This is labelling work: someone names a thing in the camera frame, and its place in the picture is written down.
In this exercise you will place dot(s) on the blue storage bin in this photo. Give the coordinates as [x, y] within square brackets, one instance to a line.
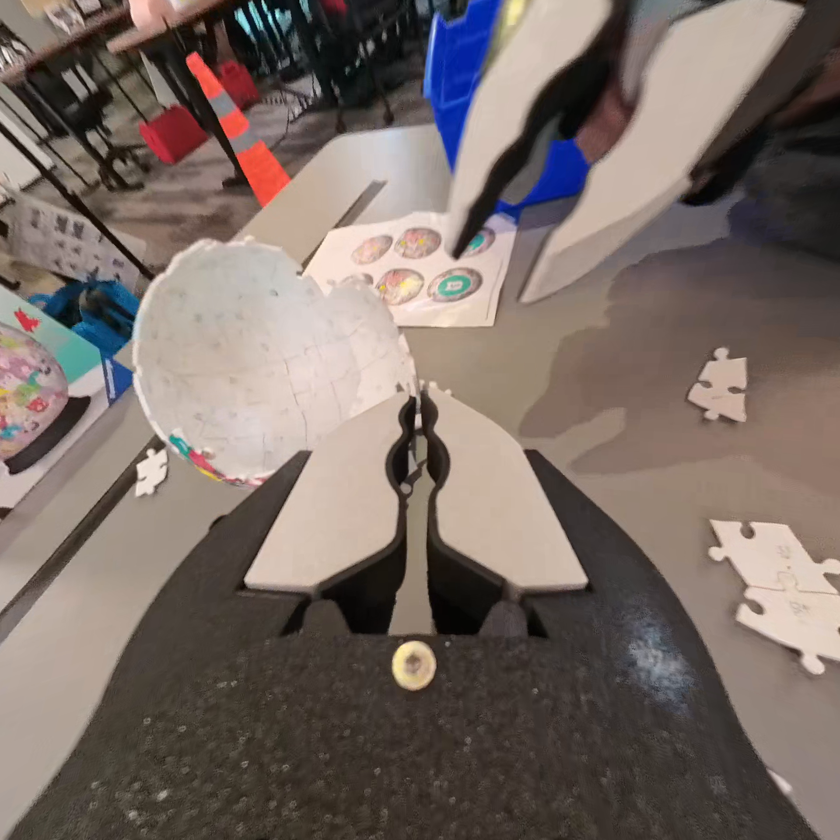
[449, 98]

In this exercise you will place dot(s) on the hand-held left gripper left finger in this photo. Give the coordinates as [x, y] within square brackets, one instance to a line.
[334, 525]

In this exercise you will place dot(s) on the blue bag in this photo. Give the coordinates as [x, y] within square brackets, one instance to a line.
[72, 308]

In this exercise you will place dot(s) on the colourful puzzle box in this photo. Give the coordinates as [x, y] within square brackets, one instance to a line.
[39, 394]

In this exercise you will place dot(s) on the wooden table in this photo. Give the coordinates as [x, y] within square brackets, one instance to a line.
[52, 58]

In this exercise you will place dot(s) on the red storage bin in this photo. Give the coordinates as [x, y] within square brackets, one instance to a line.
[237, 85]
[174, 134]

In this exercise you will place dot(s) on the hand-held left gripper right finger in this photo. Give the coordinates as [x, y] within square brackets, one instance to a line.
[505, 525]

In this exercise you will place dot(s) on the joined white puzzle pieces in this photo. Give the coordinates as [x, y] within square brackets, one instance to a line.
[768, 558]
[781, 782]

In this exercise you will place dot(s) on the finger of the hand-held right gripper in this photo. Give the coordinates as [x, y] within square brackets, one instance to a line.
[656, 151]
[499, 118]

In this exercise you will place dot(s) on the white printed board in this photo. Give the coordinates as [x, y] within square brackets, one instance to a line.
[65, 243]

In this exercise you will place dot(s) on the colourful 3D puzzle ball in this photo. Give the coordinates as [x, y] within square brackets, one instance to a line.
[249, 354]

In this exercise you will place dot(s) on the printed instruction sheet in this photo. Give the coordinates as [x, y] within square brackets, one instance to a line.
[489, 298]

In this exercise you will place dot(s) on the orange traffic cone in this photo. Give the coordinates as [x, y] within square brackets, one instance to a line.
[253, 157]

